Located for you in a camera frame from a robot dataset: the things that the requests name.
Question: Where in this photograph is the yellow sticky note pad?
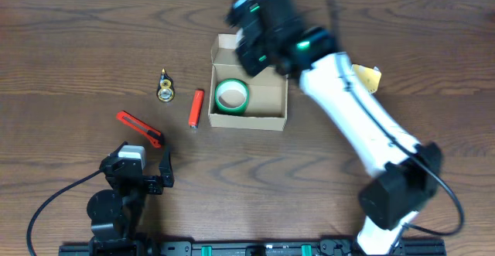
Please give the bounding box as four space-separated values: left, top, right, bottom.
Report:
352 64 381 94

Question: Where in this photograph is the right black cable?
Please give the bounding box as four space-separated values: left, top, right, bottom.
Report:
231 0 465 237

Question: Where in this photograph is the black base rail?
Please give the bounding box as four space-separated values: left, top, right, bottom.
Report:
57 239 448 256

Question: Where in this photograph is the green tape roll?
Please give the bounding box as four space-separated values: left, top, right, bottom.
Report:
215 79 250 115

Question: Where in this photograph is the black yellow correction tape dispenser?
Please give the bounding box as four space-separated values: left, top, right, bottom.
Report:
156 69 175 103

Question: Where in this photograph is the red lighter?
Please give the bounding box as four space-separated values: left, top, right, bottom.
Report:
188 90 204 128

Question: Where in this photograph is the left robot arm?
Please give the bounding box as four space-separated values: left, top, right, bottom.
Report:
87 142 175 241

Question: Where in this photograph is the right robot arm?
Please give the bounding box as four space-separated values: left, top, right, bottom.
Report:
227 0 442 255

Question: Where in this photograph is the red utility knife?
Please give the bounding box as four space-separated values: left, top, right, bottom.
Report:
116 111 165 148

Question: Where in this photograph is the cardboard box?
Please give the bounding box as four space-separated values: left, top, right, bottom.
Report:
208 34 288 131

